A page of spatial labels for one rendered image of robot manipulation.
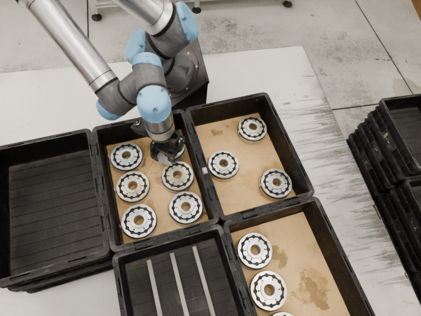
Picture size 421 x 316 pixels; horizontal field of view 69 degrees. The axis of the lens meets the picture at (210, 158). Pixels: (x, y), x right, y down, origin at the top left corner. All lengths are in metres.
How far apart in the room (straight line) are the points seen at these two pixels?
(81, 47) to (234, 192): 0.60
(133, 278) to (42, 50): 2.12
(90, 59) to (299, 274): 0.82
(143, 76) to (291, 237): 0.63
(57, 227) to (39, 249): 0.08
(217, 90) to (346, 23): 1.99
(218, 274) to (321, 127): 0.77
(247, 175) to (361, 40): 2.23
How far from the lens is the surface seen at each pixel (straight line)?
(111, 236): 0.88
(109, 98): 0.86
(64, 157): 1.12
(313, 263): 1.01
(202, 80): 1.13
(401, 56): 3.13
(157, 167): 1.04
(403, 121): 1.92
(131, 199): 0.97
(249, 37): 2.73
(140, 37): 1.08
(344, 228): 1.23
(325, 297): 1.01
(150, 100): 0.71
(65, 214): 1.04
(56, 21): 0.90
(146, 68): 0.79
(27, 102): 1.48
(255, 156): 1.08
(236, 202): 1.00
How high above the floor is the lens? 1.76
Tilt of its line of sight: 62 degrees down
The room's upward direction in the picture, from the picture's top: 9 degrees clockwise
